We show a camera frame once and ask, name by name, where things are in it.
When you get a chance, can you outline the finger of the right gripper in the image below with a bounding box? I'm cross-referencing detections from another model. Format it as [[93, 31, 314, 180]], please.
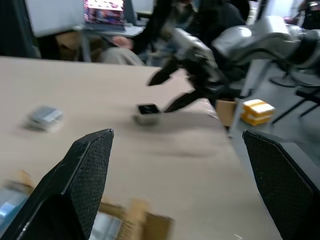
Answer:
[[146, 63, 182, 87], [163, 90, 204, 113]]

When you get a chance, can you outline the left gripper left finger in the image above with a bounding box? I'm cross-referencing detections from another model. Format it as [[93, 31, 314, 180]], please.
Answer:
[[0, 128, 115, 240]]

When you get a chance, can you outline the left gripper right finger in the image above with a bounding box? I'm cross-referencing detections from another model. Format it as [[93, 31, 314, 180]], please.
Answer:
[[241, 129, 320, 240]]

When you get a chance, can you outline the brown cardboard box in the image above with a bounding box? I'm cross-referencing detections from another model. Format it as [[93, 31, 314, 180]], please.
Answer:
[[215, 99, 237, 127]]

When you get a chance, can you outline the cardboard divider tray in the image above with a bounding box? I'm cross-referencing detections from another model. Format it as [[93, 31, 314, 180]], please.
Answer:
[[0, 169, 176, 240]]

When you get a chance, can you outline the small black-topped box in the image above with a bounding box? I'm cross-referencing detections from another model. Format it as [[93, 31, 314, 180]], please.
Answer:
[[133, 102, 161, 126]]

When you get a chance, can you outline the seated person in dark jacket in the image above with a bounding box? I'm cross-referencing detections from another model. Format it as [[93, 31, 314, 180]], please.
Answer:
[[99, 0, 248, 67]]

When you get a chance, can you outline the grey desk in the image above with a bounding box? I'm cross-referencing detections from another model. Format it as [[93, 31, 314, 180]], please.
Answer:
[[72, 22, 145, 62]]

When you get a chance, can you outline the yellow and white box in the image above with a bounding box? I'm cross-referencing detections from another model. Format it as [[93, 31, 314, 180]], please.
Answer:
[[240, 98, 276, 126]]

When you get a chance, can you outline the laptop with colourful screen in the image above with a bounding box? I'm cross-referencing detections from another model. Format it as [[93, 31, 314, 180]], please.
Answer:
[[83, 0, 126, 32]]

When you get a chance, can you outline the black office chair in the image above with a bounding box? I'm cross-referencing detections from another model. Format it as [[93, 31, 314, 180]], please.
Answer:
[[268, 57, 320, 125]]

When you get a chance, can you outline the white board panel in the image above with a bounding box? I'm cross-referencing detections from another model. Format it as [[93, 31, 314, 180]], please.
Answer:
[[24, 0, 87, 38]]

